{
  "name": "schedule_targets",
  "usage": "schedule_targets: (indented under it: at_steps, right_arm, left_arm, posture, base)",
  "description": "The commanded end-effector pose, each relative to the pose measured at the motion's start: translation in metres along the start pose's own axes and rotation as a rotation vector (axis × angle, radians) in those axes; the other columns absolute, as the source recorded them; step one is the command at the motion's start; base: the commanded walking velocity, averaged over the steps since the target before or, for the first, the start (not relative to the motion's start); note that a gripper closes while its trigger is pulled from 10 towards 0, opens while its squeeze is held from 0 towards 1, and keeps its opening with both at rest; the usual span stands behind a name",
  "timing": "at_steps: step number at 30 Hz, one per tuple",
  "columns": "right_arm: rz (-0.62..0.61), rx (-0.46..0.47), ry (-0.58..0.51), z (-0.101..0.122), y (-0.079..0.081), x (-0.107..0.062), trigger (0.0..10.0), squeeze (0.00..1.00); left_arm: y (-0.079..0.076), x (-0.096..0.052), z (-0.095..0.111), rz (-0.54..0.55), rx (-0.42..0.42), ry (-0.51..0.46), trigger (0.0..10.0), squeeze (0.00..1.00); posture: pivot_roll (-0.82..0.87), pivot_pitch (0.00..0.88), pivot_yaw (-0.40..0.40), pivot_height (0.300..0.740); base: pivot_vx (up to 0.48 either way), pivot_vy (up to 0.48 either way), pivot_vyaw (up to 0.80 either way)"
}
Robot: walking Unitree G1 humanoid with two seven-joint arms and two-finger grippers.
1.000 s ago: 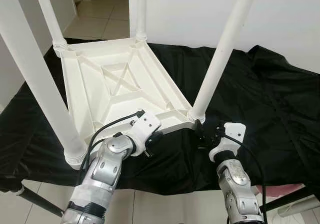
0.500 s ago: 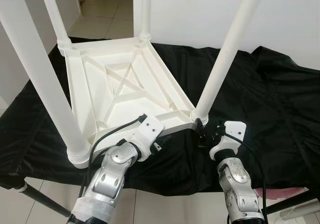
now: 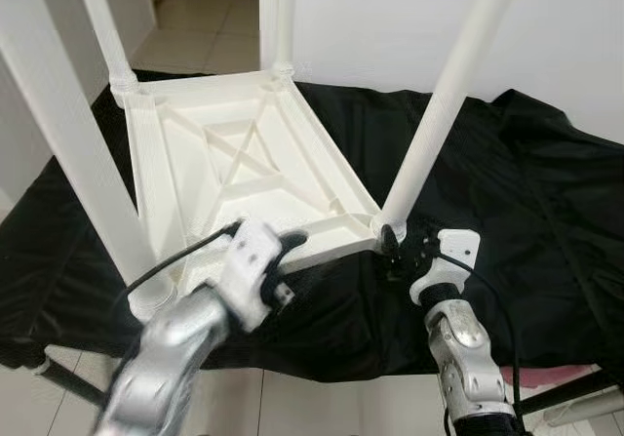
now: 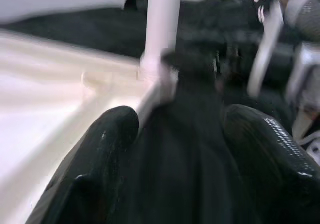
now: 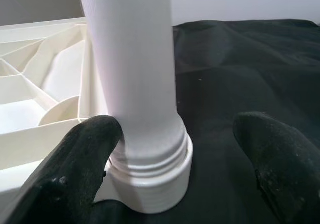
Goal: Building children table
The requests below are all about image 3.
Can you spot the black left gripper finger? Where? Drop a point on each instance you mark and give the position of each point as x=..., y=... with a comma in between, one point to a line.
x=292, y=243

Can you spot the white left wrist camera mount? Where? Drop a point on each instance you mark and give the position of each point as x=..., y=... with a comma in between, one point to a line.
x=249, y=260

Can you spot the pink cloth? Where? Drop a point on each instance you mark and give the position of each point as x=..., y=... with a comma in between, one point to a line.
x=556, y=373

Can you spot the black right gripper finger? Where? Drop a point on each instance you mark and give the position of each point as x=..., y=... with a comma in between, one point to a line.
x=390, y=241

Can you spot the black metal stand leg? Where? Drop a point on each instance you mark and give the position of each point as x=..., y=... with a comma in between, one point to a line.
x=68, y=382
x=575, y=395

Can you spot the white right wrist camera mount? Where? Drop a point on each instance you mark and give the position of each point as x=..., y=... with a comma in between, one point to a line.
x=458, y=246

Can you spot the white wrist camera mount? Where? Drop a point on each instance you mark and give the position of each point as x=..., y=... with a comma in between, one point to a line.
x=249, y=260
x=458, y=246

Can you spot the black cloth cover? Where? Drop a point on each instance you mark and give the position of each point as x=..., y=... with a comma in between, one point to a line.
x=546, y=241

